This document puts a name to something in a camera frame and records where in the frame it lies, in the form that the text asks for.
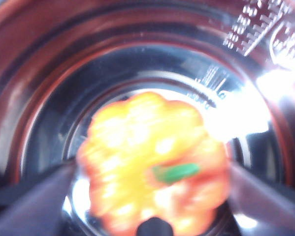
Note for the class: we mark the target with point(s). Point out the orange toy pumpkin green stem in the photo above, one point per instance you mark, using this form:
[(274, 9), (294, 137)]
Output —
[(137, 152)]

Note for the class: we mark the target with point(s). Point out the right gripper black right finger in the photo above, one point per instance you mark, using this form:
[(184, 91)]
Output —
[(265, 214)]

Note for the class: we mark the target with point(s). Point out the pale green electric cooking pot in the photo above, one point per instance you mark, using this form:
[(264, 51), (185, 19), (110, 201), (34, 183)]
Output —
[(63, 61)]

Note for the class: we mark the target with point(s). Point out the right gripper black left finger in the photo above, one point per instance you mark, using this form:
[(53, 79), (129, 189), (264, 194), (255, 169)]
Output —
[(26, 211)]

